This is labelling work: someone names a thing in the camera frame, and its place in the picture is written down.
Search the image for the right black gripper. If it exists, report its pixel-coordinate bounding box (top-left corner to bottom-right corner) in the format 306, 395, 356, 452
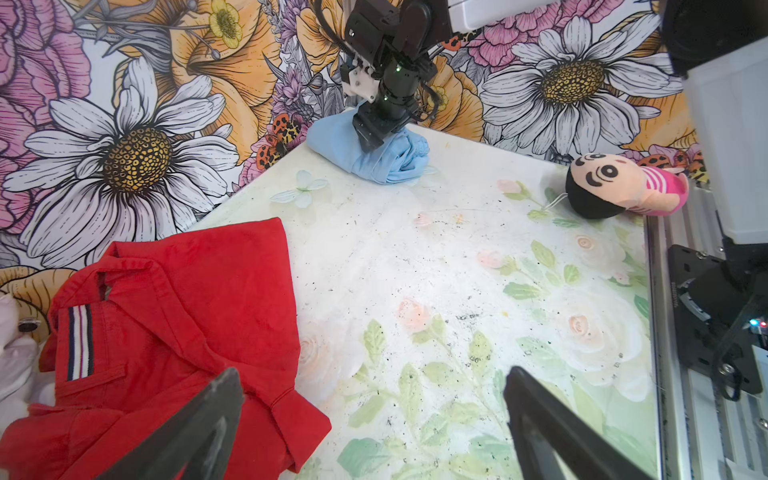
352, 59, 438, 153

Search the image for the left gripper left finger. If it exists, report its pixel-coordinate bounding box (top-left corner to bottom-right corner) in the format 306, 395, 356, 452
100, 368, 244, 479

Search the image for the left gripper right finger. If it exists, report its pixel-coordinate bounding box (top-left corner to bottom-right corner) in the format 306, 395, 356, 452
503, 366, 649, 480

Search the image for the light blue cloth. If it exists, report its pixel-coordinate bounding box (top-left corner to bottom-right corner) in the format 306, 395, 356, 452
306, 109, 430, 185

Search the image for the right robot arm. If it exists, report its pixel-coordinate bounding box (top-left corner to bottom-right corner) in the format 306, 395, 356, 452
344, 1, 767, 401

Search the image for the red shirt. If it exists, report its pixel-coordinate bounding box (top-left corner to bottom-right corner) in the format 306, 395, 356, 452
1, 218, 332, 479

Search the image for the plush doll toy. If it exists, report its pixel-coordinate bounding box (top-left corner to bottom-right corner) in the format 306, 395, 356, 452
565, 153, 690, 220

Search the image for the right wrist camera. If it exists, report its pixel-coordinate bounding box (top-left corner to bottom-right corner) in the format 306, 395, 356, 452
340, 58, 379, 103

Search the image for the aluminium front rail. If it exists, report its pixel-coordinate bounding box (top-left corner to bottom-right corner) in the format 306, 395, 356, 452
645, 182, 767, 479

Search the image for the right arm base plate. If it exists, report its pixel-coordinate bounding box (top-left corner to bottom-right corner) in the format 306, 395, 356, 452
667, 237, 767, 401

